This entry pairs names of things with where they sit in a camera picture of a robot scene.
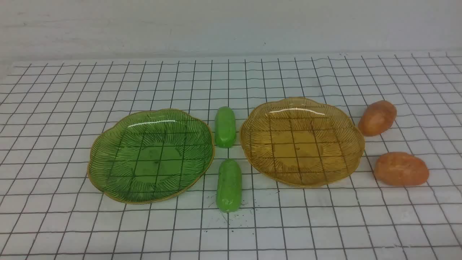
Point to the green cucumber one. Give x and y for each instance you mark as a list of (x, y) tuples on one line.
[(225, 127)]

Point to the green cucumber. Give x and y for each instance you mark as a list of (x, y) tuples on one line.
[(228, 198)]

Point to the orange potato one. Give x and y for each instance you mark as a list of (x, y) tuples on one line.
[(377, 118)]

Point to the orange potato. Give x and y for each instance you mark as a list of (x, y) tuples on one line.
[(401, 169)]

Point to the amber glass leaf plate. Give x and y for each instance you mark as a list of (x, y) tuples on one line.
[(301, 142)]

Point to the green glass leaf plate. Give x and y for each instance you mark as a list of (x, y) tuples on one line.
[(151, 156)]

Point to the white grid tablecloth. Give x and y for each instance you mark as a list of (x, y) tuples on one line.
[(52, 111)]

